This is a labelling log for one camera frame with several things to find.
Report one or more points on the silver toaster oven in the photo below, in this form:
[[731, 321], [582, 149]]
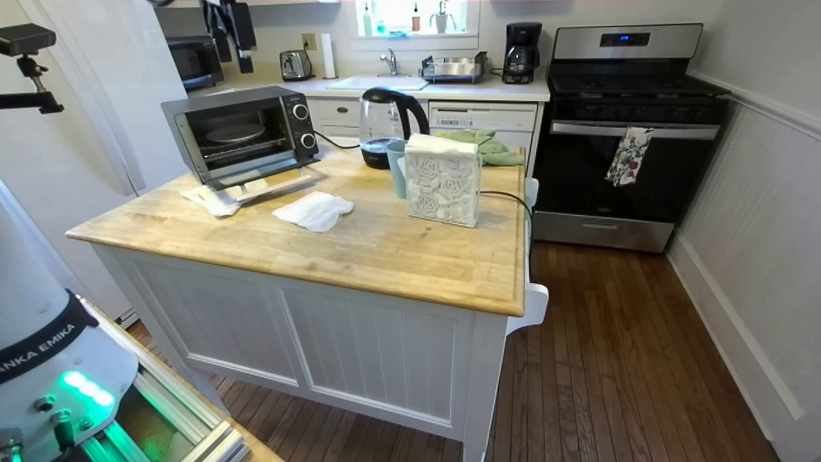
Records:
[[299, 130]]

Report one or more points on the black microwave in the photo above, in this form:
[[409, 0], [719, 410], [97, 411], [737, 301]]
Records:
[[196, 62]]

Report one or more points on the clear bottle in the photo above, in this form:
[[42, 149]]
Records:
[[367, 21]]

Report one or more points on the chrome sink faucet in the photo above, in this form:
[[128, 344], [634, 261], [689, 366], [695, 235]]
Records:
[[391, 62]]

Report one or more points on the white counter cabinets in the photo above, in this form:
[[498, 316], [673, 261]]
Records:
[[336, 112]]

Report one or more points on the black coffee maker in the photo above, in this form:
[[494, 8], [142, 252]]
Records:
[[522, 61]]

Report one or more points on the white paper towel roll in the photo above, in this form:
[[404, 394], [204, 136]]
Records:
[[328, 54]]

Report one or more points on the toaster oven glass door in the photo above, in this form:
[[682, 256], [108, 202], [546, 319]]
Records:
[[272, 184]]

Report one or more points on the stainless black stove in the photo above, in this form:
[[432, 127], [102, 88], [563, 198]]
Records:
[[616, 202]]

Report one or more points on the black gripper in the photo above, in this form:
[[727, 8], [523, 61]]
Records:
[[229, 15]]

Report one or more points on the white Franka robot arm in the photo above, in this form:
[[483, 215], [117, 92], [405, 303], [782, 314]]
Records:
[[52, 402]]

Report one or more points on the wooden robot cart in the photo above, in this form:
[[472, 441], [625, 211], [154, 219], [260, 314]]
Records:
[[183, 420]]

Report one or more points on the patterned dish towel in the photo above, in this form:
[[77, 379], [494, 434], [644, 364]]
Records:
[[630, 157]]

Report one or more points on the black camera on mount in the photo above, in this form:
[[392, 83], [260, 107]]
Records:
[[27, 39]]

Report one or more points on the green cloth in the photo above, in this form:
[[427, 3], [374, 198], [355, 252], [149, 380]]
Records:
[[500, 152]]

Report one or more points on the green tinted bottle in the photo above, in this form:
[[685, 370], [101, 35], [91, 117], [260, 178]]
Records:
[[440, 20]]

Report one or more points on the white kitchen island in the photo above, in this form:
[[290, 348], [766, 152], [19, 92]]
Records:
[[367, 351]]

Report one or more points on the glass electric kettle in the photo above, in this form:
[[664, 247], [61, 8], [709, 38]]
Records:
[[374, 154]]

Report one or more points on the light blue cup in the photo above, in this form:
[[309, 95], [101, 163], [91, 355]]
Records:
[[397, 174]]

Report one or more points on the flat white paper napkin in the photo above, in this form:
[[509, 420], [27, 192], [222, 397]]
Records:
[[310, 211]]

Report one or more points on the metal dish rack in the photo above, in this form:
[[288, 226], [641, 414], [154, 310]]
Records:
[[453, 67]]

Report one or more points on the silver toaster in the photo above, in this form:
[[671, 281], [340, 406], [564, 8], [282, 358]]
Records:
[[295, 65]]

